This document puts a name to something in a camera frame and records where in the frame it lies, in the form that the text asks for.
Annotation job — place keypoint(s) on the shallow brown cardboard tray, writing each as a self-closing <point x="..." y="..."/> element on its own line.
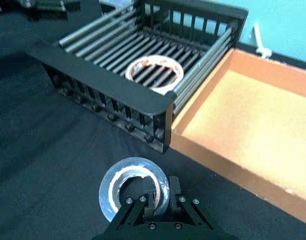
<point x="255" y="120"/>

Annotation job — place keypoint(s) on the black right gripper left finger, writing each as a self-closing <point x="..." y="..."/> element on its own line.
<point x="133" y="212"/>

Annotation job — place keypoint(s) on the clear plastic case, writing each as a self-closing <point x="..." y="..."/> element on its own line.
<point x="45" y="5"/>

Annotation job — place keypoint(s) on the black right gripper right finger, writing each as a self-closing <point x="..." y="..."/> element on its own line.
<point x="190" y="212"/>

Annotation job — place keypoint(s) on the roll of white tape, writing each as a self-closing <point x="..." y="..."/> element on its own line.
<point x="176" y="75"/>

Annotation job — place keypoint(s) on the black rack with steel bars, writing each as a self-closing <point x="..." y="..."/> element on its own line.
<point x="105" y="82"/>

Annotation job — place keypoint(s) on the small white plastic piece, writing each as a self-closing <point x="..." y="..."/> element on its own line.
<point x="261" y="48"/>

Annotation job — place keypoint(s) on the roll of silver tape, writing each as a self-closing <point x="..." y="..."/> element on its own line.
<point x="106" y="192"/>

